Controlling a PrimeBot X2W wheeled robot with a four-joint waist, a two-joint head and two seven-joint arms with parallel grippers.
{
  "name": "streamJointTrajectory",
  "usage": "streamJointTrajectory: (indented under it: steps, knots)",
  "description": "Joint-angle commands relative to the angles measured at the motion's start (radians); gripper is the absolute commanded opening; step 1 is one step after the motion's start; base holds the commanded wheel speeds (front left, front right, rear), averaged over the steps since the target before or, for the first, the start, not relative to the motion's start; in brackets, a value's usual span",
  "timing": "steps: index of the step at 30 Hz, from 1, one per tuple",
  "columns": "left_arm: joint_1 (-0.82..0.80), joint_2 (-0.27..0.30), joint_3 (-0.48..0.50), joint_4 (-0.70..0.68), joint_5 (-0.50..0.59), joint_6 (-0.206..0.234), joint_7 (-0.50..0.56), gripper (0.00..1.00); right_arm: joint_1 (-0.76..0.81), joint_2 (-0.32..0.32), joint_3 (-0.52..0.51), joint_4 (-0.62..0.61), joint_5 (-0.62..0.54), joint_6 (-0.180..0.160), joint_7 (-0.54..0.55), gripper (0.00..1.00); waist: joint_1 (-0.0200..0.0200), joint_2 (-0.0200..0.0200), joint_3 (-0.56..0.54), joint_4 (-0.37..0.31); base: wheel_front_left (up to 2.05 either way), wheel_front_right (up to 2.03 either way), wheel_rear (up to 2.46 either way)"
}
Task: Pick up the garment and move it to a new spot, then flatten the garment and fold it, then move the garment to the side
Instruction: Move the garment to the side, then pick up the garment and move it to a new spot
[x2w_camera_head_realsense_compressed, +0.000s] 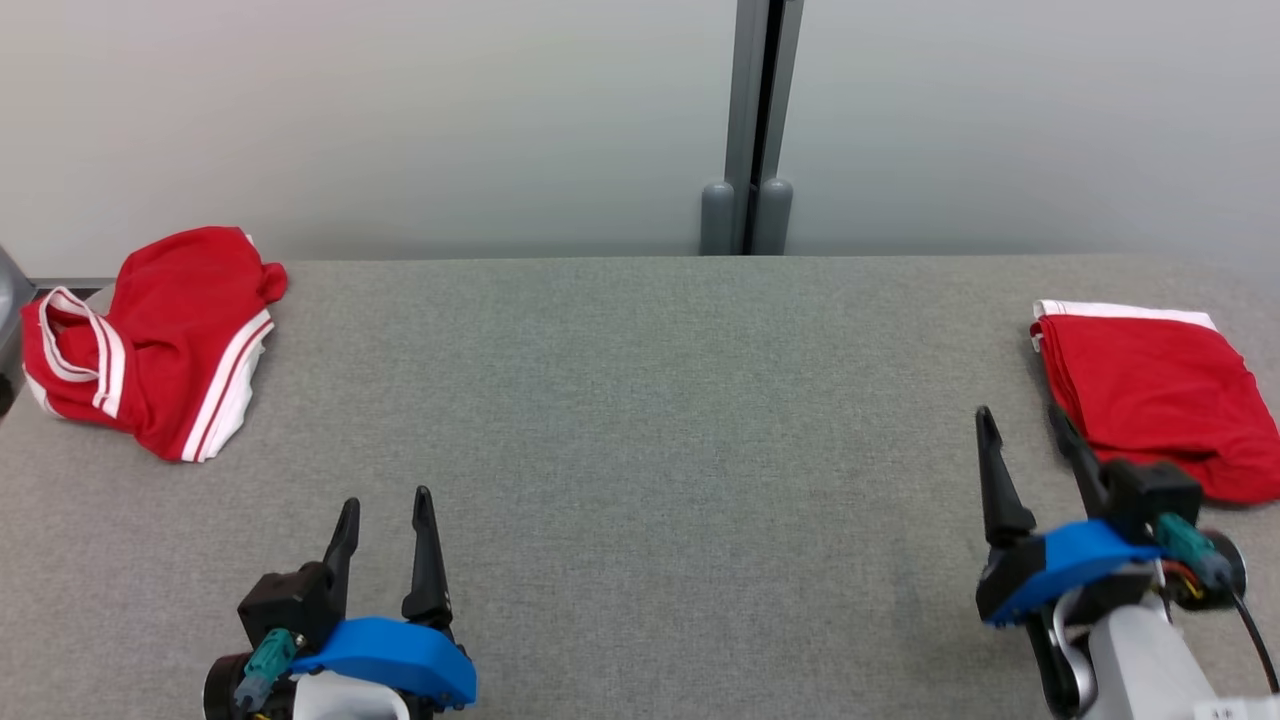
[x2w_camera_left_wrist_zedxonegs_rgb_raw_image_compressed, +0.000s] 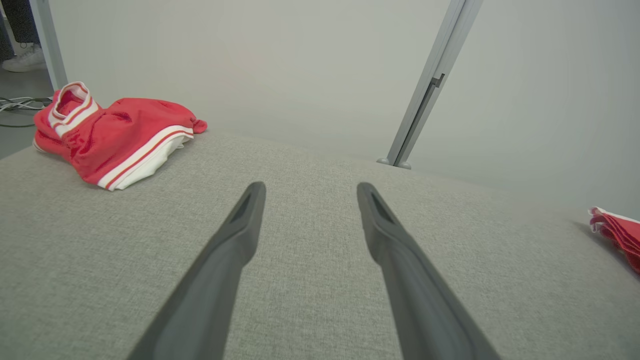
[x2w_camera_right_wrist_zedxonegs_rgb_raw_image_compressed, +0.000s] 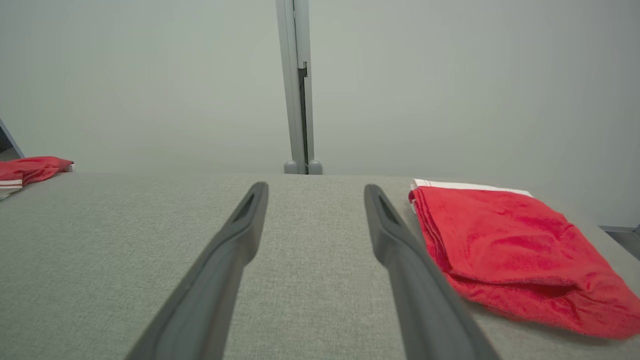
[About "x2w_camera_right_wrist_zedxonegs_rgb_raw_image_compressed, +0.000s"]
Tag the red garment wide white stripe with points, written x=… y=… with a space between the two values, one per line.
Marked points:
x=510 y=240

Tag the red garment thin double stripes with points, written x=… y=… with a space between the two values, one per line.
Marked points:
x=30 y=167

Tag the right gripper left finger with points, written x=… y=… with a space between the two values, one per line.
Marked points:
x=200 y=310

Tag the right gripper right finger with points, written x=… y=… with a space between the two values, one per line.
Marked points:
x=430 y=320

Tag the grey partition post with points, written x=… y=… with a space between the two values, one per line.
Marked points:
x=295 y=100

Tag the grey cart leg with wheel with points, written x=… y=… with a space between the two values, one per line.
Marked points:
x=11 y=140

